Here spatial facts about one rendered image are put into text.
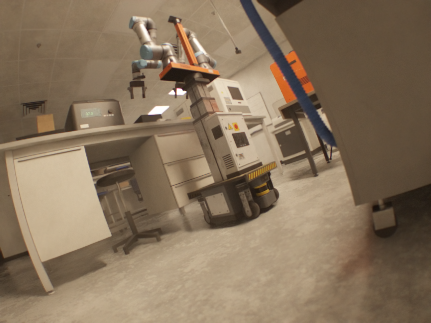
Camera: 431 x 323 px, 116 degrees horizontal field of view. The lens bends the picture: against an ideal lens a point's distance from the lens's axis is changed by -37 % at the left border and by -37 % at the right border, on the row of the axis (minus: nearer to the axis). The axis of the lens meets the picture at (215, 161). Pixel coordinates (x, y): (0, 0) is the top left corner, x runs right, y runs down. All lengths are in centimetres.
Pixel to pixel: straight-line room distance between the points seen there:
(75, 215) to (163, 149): 86
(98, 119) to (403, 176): 168
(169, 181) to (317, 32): 143
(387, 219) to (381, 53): 41
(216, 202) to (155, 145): 70
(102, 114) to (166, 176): 69
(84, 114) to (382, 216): 169
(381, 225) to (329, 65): 44
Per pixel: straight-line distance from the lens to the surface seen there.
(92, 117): 164
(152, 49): 159
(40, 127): 386
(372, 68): 56
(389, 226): 64
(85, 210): 140
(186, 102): 291
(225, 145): 132
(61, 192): 140
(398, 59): 57
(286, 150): 466
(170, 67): 152
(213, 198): 138
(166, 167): 169
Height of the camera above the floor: 33
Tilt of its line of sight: 4 degrees up
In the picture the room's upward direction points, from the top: 20 degrees counter-clockwise
